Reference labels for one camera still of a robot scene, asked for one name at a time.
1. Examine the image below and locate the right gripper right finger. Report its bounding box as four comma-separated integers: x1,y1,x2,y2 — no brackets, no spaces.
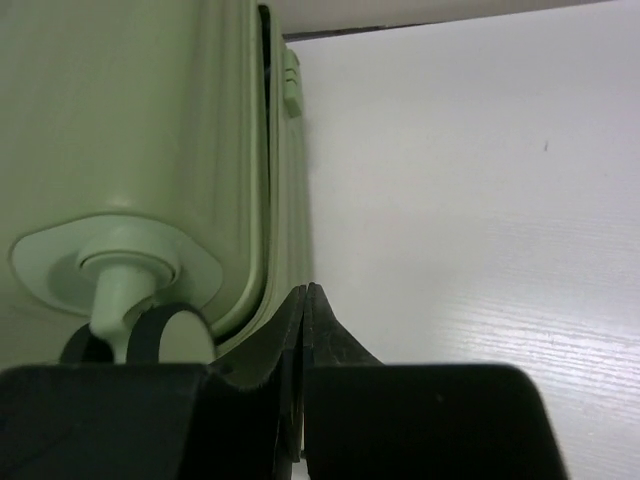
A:
303,283,568,479

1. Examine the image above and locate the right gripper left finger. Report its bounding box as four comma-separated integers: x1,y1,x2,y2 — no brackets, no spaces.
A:
1,286,306,479

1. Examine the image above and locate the green hard-shell suitcase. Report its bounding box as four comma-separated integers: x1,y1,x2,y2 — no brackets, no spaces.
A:
1,1,311,368

